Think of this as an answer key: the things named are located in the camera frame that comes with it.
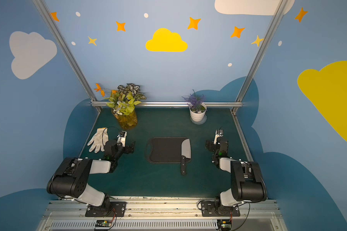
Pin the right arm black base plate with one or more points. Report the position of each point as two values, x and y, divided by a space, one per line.
214 209

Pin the white work glove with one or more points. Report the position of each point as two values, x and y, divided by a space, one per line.
98 141

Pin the right small circuit board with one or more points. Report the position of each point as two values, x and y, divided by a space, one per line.
224 225

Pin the cleaver knife black handle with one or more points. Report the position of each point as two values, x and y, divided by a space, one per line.
185 156

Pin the green plant in amber vase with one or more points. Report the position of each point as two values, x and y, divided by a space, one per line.
123 102

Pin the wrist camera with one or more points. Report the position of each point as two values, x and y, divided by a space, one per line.
218 136
121 138

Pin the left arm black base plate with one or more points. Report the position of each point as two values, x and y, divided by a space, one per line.
108 210

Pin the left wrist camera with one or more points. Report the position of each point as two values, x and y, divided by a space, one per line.
121 138

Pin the lavender plant in white pot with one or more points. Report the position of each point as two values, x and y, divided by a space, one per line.
197 108

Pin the aluminium frame back rail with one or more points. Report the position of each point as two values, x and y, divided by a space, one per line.
175 104

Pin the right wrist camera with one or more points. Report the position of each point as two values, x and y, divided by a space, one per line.
218 136

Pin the aluminium front rail platform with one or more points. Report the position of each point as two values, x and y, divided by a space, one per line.
161 214

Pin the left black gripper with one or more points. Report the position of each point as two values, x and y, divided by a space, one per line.
127 147

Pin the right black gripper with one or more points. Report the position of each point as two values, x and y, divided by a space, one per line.
213 145

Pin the left small circuit board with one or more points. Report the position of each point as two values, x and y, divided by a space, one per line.
102 224

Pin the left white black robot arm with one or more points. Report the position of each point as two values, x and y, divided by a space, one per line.
70 180

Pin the small circuit board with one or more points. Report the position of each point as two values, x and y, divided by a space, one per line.
224 225
102 224

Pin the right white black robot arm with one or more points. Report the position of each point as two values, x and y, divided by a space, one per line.
246 181

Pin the black cutting board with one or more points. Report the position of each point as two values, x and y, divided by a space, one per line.
164 150

